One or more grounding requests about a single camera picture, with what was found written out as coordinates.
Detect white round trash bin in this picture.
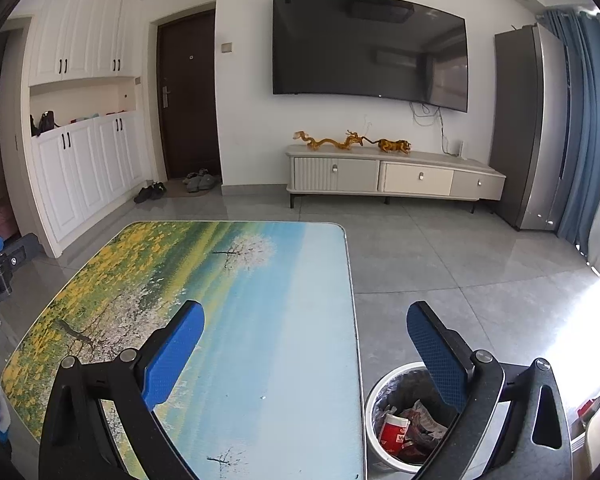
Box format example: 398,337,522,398
364,362,457,476

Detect red snack bag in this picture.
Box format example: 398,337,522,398
400,400,448,451

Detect white lower shoe cabinet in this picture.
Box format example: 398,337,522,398
31,110,150,257

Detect black bag on shelf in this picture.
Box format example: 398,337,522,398
30,110,58,136

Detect black shoes on floor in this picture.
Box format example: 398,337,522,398
134,182,166,204

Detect landscape print table mat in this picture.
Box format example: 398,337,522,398
1,220,366,479

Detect grey slippers at door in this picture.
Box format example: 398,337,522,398
183,169,219,194

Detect blue curtain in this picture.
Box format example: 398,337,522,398
539,6,600,262

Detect dark brown entrance door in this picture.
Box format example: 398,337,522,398
157,10,221,179

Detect cream low tv cabinet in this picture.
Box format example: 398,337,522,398
286,145,506,202

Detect grey tall refrigerator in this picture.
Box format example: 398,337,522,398
490,24,568,232

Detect golden tiger figurine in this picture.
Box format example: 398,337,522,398
370,139,412,155

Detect golden dragon figurine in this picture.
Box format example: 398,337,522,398
292,130,364,151

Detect white upper wall cabinet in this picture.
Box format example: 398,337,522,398
29,0,142,87

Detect large black wall television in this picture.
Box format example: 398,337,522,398
272,0,468,112

